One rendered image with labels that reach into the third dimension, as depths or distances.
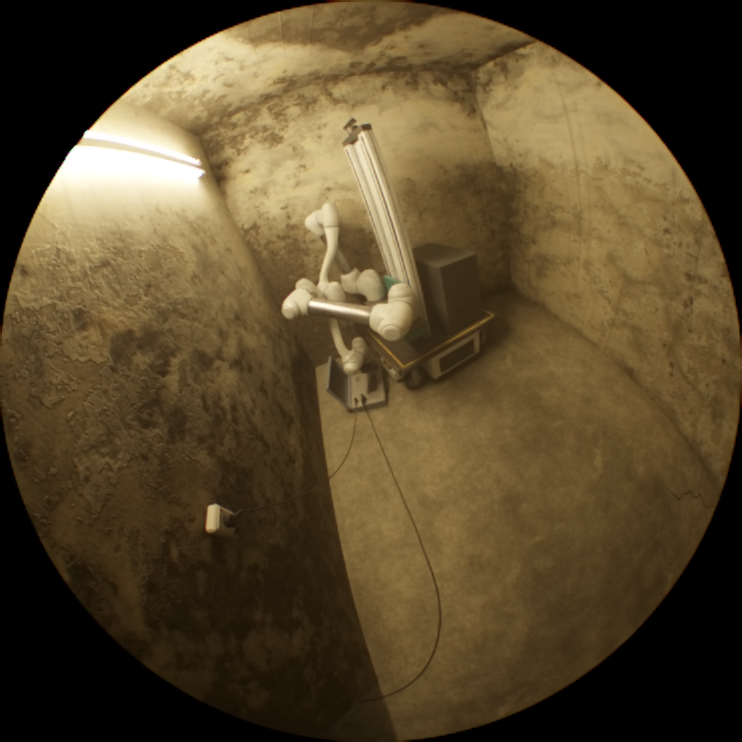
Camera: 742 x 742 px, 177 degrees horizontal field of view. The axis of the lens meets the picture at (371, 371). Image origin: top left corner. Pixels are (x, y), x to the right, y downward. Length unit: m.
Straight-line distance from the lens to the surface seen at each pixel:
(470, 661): 1.48
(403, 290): 1.37
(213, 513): 0.71
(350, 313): 1.31
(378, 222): 1.68
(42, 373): 0.61
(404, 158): 2.23
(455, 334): 1.76
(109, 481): 0.60
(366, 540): 1.45
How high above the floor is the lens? 1.36
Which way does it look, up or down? 40 degrees down
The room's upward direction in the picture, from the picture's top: 23 degrees counter-clockwise
